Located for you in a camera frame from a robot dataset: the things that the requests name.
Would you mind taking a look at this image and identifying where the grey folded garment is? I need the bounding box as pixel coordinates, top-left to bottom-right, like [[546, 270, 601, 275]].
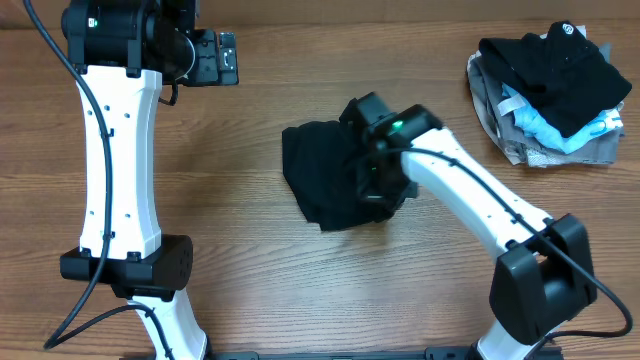
[[468, 42, 626, 165]]

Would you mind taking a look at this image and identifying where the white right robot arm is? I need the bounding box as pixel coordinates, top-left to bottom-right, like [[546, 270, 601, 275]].
[[340, 105, 597, 359]]

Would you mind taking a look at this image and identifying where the beige folded garment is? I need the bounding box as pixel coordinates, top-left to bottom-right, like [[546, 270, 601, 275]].
[[466, 51, 550, 168]]

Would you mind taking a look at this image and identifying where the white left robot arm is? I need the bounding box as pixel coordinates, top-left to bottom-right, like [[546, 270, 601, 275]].
[[60, 0, 238, 359]]

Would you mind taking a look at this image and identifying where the black folded garment on pile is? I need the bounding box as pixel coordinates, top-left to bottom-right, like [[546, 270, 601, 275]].
[[479, 20, 632, 137]]

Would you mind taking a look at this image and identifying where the light blue folded garment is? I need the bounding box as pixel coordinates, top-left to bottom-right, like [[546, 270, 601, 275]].
[[498, 83, 623, 154]]

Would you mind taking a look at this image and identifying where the black t-shirt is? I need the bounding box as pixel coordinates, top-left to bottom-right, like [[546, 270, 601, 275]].
[[281, 120, 395, 232]]

